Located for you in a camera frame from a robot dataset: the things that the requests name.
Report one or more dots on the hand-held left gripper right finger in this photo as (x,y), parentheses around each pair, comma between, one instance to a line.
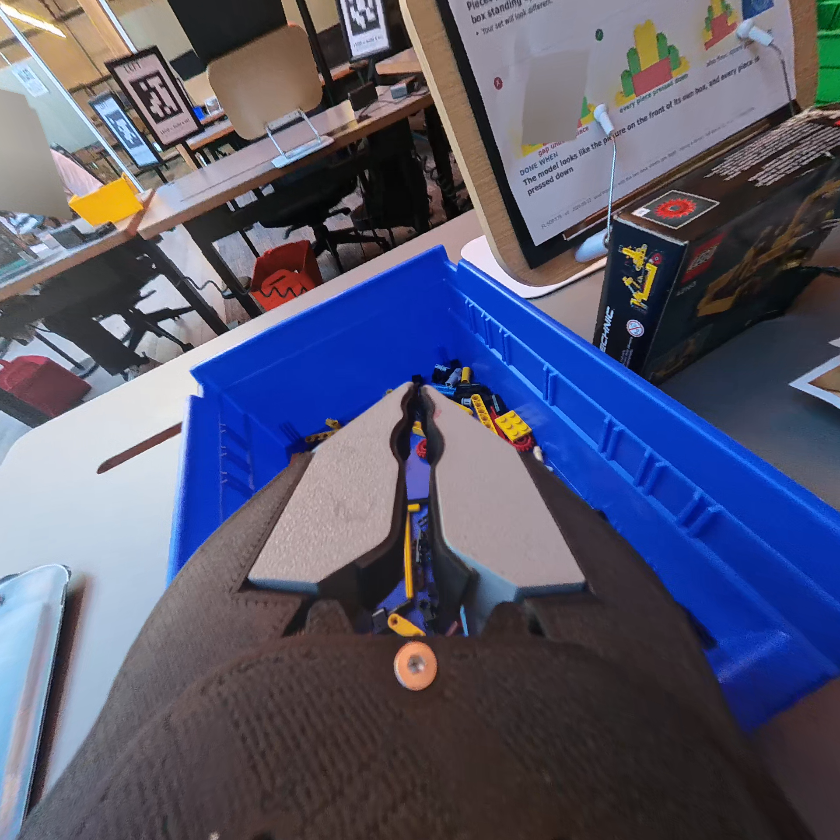
(502,512)

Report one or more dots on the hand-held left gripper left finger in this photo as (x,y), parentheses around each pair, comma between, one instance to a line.
(328,505)

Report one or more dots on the pile of lego pieces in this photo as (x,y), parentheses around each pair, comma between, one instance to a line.
(512,425)

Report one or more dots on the blue plastic bin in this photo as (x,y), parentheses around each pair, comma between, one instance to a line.
(367,328)

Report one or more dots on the black lego set box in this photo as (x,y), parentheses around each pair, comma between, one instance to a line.
(722,262)

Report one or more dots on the lego instruction booklet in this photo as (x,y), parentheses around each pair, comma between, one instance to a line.
(823,387)

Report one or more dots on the red bin with black squiggle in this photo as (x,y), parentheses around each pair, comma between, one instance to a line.
(289,275)

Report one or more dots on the black office chair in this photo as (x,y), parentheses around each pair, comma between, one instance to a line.
(308,197)
(131,315)

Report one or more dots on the dark red plastic bin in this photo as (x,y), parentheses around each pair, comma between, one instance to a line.
(39,387)

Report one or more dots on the wooden desk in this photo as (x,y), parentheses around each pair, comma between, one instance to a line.
(118,229)
(229,177)

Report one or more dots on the yellow plastic bin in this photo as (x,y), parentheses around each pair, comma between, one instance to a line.
(105,203)

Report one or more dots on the instruction sheet on wooden stand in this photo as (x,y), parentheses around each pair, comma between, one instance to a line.
(467,131)

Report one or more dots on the white gooseneck clip holder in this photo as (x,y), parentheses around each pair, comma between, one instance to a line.
(602,117)
(750,31)

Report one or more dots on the small black device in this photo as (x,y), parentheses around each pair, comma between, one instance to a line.
(361,97)

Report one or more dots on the small grey box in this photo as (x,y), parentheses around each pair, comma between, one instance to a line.
(403,88)

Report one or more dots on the wooden board on metal stand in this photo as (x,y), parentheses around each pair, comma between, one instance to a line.
(262,85)

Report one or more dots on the small framed marker sign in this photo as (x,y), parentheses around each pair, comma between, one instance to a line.
(124,131)

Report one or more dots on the large framed marker sign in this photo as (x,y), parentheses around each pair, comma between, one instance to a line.
(157,95)

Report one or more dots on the black framed marker sign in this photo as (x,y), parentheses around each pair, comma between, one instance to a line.
(364,26)

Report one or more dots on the white paper notice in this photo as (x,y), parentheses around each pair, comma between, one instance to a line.
(29,79)

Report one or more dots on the green plastic bin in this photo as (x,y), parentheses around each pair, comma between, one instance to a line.
(828,52)

